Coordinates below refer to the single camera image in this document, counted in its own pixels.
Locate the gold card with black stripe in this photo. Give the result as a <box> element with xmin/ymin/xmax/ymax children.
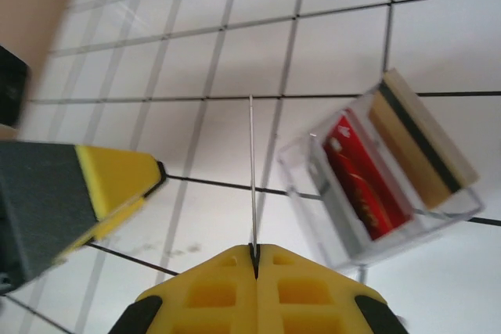
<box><xmin>367</xmin><ymin>68</ymin><xmax>481</xmax><ymax>210</ymax></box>

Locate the clear acrylic card box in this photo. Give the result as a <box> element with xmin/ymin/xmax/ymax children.
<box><xmin>276</xmin><ymin>67</ymin><xmax>486</xmax><ymax>272</ymax></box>

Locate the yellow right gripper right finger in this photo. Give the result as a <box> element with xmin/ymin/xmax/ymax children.
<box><xmin>256</xmin><ymin>243</ymin><xmax>408</xmax><ymax>334</ymax></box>

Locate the thin plastic credit card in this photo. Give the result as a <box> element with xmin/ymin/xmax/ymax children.
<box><xmin>248</xmin><ymin>94</ymin><xmax>258</xmax><ymax>268</ymax></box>

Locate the red credit card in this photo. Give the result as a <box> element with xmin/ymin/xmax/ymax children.
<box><xmin>323</xmin><ymin>114</ymin><xmax>416</xmax><ymax>242</ymax></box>

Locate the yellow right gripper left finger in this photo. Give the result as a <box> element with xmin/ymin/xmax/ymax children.
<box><xmin>113</xmin><ymin>243</ymin><xmax>259</xmax><ymax>334</ymax></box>

